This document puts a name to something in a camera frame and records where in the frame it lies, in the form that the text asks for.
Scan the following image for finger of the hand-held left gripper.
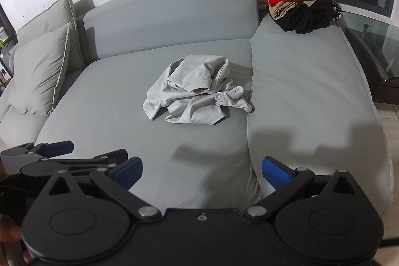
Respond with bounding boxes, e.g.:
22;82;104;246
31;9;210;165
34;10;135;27
0;141;75;161
39;149;129;174

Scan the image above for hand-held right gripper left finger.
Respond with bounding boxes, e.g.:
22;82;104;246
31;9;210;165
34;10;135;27
37;156;162;220

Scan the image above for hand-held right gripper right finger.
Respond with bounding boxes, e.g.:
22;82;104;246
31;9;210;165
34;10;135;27
244;156;364;220

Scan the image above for white T-shirt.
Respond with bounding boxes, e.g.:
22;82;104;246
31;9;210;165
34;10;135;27
143;55;254;125

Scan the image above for person's left hand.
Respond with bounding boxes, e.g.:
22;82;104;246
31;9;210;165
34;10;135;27
0;221;33;265

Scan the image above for grey sofa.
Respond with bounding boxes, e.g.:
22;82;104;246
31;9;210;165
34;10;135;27
0;0;392;213

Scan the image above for small grey pillow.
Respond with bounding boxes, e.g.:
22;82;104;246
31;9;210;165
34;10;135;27
8;22;72;116

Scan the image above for black garment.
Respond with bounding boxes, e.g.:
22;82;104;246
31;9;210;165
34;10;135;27
274;0;343;35

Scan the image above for glass table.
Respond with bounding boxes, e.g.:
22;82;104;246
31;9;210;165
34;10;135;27
338;2;399;101

